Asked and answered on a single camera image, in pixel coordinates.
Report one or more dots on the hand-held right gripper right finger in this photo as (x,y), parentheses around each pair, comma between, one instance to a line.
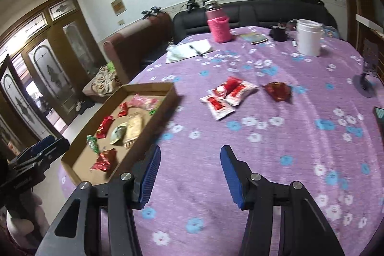
(232,178)

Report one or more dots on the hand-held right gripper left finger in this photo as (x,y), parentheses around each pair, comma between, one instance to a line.
(148,178)

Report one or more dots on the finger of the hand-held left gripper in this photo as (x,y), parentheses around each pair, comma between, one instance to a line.
(39,146)
(57,149)

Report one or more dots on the cardboard tray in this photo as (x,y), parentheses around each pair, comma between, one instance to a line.
(78,164)

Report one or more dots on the pile of mixed snack packets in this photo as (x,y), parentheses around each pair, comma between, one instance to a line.
(104,127)

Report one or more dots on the person's left hand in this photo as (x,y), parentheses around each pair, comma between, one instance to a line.
(40,211)

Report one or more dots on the purple floral tablecloth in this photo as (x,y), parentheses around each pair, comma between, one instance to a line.
(270,139)

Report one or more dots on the red and white snack packet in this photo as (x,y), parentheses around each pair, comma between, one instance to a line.
(241,91)
(222,89)
(217,106)

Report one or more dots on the wooden glass doors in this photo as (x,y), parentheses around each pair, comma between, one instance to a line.
(45,64)

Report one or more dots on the patterned cloth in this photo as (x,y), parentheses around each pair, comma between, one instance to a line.
(105,80)

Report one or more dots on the dark red foil snack packet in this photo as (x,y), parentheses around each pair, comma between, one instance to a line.
(277,91)

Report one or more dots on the white paper with pen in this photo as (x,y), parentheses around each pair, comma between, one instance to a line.
(183,52)

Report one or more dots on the black pen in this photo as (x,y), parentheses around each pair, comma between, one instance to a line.
(196,50)

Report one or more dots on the brown armchair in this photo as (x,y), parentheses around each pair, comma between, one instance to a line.
(141,40)

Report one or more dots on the green booklet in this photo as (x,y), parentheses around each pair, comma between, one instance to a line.
(255,38)

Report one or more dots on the bottle with pink knitted sleeve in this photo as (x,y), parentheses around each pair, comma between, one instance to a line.
(220,28)

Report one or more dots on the black cup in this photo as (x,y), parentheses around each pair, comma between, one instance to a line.
(278,34)

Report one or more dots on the white plastic jar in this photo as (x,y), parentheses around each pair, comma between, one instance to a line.
(307,40)

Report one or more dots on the grey phone stand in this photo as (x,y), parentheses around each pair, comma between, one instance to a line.
(364,83)

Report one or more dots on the black sofa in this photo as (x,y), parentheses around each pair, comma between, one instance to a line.
(255,14)

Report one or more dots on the black clamp device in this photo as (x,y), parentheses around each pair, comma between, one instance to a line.
(196,3)
(152,12)

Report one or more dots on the clear plastic bag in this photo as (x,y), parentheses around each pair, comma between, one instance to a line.
(330,31)

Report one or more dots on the wall socket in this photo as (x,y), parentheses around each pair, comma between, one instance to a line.
(120,22)

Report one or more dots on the yellow wall plaque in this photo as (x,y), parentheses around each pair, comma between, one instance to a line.
(117,6)

